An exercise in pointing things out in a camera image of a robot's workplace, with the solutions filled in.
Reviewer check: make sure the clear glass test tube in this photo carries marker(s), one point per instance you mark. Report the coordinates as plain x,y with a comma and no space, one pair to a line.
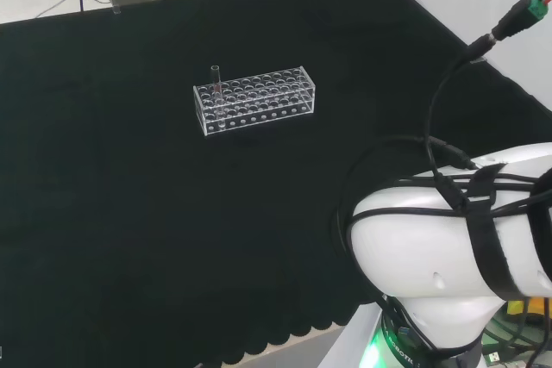
215,79

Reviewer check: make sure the clear plastic test tube rack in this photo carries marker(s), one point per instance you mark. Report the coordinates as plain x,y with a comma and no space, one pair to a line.
263,101

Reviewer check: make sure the black bench cloth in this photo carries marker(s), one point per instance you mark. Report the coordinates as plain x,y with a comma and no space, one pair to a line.
129,191

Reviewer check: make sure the clear cloth clip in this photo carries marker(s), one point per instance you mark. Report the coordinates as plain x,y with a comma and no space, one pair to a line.
116,10

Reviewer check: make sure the silver usb plug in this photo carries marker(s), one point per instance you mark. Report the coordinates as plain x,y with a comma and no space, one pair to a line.
493,356

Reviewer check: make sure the yellow stop button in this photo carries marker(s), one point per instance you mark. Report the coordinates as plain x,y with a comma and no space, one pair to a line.
539,307

